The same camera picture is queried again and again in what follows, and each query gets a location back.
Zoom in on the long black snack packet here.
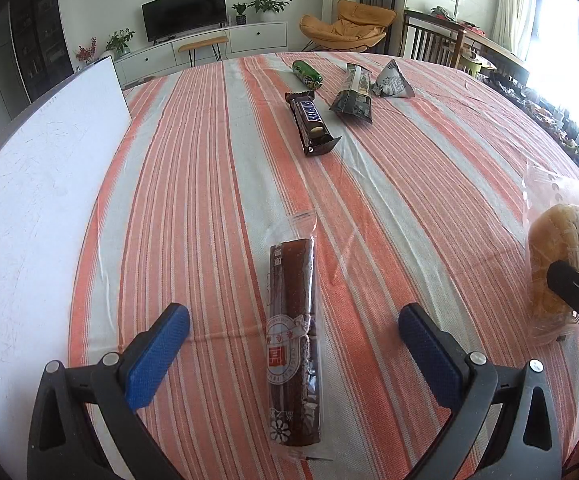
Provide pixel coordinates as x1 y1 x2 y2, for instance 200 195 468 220
329 63 374 126

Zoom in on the green cylindrical snack packet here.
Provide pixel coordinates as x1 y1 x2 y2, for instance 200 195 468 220
292 60 324 92

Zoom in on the clear bread packet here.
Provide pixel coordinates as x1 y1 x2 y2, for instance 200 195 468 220
524 160 579 346

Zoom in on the white television cabinet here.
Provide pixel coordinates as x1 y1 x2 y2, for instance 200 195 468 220
114 21 289 86

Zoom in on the dark wooden slatted chair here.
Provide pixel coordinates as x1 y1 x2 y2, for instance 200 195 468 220
400 9 465 68

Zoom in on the row of assorted goods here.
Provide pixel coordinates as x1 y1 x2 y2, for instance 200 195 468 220
484 70 579 186

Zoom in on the black television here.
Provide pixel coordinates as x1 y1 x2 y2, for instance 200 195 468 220
142 0 228 43

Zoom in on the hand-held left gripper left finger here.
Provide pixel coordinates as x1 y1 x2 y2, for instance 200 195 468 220
26 303 191 480

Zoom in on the large leafy potted plant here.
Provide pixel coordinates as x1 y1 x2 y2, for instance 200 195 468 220
246 0 293 23

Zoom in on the small wooden bench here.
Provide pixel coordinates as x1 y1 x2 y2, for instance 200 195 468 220
178 36 230 67

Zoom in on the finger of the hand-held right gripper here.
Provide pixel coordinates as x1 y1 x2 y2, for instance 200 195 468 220
547 260 579 333

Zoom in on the dark glass display cabinet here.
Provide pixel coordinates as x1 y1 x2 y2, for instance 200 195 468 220
9 0 75 103

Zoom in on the grey triangular snack packet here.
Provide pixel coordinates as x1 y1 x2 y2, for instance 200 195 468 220
372 58 417 100

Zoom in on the white cardboard box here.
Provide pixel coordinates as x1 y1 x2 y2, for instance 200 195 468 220
0 56 132 441

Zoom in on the green plant in vase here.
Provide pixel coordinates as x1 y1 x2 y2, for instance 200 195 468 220
105 28 135 56

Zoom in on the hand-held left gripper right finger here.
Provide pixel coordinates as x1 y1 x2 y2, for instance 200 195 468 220
398 303 563 480

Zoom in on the brown fruit roll packet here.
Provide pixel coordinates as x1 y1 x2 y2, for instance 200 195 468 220
266 211 335 462

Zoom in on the dark brown chocolate bar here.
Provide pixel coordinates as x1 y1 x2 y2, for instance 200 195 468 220
284 91 343 157

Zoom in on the orange striped tablecloth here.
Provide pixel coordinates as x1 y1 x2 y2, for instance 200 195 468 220
66 51 579 480

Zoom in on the white sheer curtain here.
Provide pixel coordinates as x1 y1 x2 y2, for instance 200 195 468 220
489 0 535 46

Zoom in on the large window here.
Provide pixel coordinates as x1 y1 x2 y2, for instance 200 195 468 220
524 0 579 136

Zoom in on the orange lounge chair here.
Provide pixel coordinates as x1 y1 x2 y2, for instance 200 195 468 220
299 0 397 53

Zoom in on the red flower arrangement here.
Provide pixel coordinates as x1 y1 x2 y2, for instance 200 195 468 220
75 37 97 65

